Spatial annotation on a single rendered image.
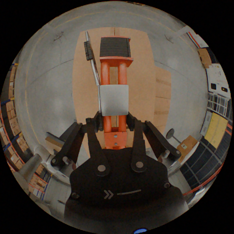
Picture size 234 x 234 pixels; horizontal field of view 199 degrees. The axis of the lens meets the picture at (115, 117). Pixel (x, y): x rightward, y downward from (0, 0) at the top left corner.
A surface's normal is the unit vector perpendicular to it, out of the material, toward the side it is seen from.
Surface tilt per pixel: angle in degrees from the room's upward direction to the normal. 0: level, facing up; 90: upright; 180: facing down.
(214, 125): 90
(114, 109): 1
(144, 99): 0
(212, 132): 90
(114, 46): 1
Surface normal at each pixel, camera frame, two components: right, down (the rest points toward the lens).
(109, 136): 0.07, 0.34
